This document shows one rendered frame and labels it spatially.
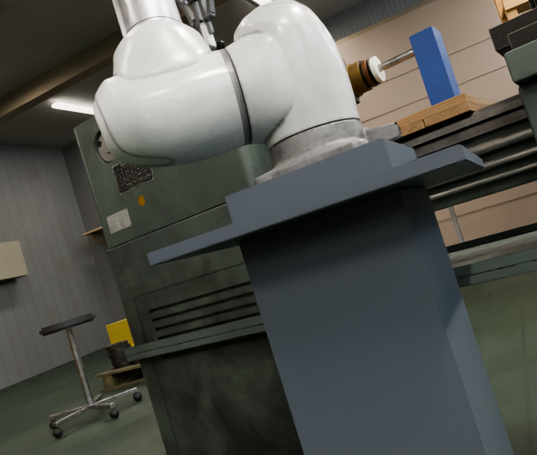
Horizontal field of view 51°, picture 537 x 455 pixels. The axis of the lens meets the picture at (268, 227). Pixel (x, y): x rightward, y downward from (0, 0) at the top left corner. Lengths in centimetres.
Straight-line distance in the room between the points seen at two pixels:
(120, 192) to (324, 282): 103
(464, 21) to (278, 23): 808
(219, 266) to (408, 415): 83
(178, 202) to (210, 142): 73
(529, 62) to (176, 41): 64
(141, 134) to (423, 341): 49
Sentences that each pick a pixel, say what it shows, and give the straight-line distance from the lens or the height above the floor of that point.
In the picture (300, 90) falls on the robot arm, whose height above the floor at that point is 91.
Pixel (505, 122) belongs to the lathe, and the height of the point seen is 82.
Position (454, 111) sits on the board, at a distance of 130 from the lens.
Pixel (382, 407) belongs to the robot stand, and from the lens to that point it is 82.
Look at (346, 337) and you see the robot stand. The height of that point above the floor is 56.
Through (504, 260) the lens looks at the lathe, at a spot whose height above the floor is 55.
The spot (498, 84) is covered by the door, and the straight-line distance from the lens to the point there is 871.
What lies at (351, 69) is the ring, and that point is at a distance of 155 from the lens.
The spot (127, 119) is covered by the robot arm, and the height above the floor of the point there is 94.
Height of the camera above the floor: 69
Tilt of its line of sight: 3 degrees up
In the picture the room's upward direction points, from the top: 17 degrees counter-clockwise
